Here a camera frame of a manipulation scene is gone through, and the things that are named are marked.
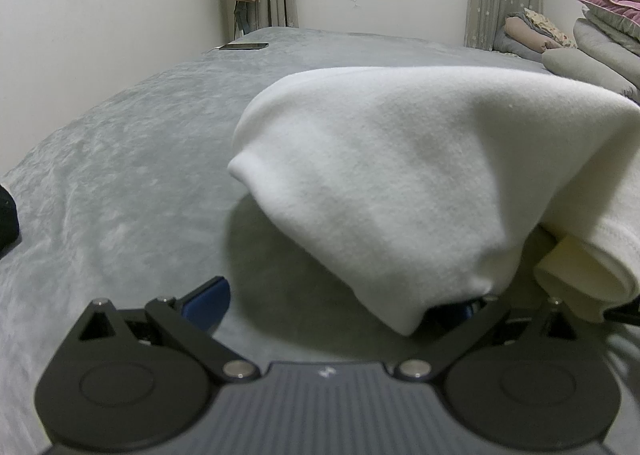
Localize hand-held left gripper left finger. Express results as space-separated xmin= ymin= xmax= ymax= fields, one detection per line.
xmin=75 ymin=276 xmax=261 ymax=383

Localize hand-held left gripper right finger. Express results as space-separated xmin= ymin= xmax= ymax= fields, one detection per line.
xmin=394 ymin=296 xmax=592 ymax=382

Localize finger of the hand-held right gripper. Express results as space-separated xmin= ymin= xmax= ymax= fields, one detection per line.
xmin=604 ymin=297 xmax=640 ymax=324

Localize white printed sweatshirt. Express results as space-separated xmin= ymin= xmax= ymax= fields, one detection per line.
xmin=227 ymin=66 xmax=640 ymax=336

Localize dark hanging clothes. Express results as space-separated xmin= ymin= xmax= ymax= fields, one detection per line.
xmin=232 ymin=0 xmax=257 ymax=38

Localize grey bed blanket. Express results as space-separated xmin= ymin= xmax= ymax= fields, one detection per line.
xmin=0 ymin=26 xmax=640 ymax=455

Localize dark cloth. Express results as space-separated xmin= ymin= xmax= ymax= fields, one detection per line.
xmin=0 ymin=184 xmax=21 ymax=258

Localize stack of folded quilts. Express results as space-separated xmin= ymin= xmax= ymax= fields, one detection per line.
xmin=572 ymin=5 xmax=640 ymax=60

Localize lavender grey pillow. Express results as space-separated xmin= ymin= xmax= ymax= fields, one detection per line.
xmin=492 ymin=30 xmax=546 ymax=62

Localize pink and grey pillows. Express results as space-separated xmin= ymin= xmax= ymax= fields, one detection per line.
xmin=504 ymin=16 xmax=563 ymax=54

